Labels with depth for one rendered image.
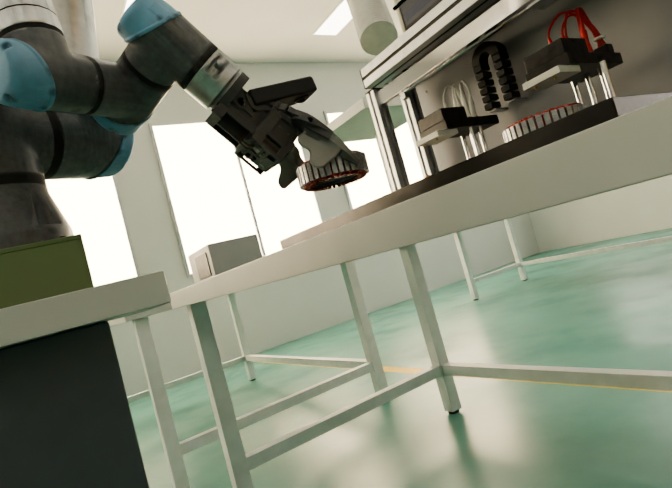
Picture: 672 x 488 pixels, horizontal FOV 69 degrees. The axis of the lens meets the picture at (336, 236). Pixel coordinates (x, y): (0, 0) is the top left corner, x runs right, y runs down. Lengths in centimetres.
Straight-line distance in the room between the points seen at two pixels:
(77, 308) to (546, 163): 50
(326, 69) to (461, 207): 640
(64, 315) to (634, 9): 93
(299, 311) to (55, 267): 512
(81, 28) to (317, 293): 517
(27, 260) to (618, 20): 94
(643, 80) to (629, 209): 695
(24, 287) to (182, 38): 36
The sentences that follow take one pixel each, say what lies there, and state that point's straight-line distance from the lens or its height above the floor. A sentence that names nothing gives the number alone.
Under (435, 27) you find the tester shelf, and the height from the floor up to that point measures 108.
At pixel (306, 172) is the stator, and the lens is 74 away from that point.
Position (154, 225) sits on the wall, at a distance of 533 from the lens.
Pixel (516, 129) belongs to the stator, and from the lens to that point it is 71.
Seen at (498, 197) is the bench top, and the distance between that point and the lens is 48.
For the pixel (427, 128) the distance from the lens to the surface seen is 96.
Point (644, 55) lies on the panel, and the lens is 97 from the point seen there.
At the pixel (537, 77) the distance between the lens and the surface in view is 79.
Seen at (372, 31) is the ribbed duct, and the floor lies 159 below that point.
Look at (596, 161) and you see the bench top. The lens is 42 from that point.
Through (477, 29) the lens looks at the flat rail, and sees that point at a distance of 95.
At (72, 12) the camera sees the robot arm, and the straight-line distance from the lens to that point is 89.
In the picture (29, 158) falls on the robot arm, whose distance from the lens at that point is 78.
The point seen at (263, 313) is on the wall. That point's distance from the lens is 554.
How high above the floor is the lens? 70
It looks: 3 degrees up
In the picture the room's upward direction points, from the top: 15 degrees counter-clockwise
